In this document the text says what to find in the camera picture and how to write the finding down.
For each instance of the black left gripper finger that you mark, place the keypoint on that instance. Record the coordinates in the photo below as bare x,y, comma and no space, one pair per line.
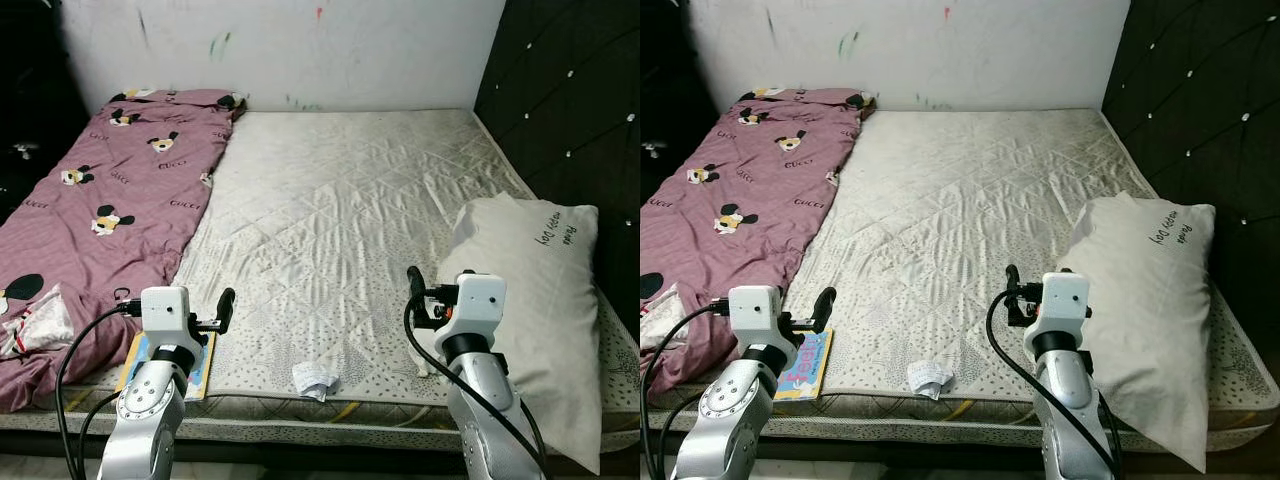
824,310
226,310

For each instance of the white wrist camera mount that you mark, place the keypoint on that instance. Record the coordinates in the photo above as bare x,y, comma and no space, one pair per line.
480,300
755,312
165,312
1062,300

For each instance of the pink Mickey Mouse blanket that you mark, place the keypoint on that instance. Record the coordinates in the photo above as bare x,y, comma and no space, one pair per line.
740,200
120,200

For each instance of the grey quilted mattress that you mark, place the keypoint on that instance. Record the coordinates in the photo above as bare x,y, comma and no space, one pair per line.
330,200
960,200

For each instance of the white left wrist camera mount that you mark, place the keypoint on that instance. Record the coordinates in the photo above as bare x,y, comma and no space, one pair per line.
755,312
165,312

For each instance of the colourful children's book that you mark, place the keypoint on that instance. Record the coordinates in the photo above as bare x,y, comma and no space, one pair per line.
200,370
810,375

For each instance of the white pillow green tree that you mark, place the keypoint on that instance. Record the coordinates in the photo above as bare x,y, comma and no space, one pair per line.
1140,300
530,300

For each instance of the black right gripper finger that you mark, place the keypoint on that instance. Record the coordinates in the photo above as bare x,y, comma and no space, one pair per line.
416,283
1012,280

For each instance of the white red-print cloth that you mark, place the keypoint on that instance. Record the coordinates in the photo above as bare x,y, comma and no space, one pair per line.
660,325
40,325

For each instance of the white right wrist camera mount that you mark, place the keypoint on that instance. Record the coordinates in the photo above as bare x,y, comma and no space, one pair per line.
1062,300
480,300

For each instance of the white paper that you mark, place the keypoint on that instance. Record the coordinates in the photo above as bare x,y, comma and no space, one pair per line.
930,378
315,380

